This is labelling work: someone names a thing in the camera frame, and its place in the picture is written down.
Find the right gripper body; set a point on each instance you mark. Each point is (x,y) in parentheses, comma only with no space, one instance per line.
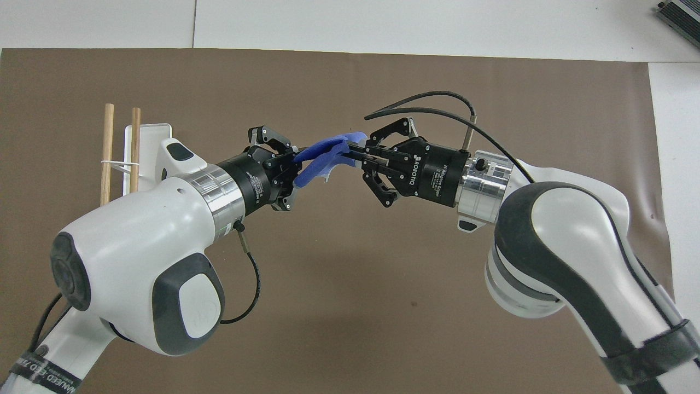
(435,172)

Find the white tie band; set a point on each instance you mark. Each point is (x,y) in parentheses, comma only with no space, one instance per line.
(119,164)

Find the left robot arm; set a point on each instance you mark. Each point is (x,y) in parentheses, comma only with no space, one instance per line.
(131,241)

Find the white rack base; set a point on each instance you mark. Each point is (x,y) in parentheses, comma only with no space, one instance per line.
(152,148)

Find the wooden dowel rod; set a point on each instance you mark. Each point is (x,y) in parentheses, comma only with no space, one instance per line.
(107,153)
(135,148)

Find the blue towel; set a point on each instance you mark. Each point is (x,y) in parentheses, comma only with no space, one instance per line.
(320,160)

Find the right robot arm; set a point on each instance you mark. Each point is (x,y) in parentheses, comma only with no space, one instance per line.
(569,246)

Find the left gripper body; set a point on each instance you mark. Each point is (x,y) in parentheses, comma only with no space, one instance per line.
(252,180)

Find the grey metal box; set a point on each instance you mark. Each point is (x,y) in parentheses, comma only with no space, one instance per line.
(681,15)

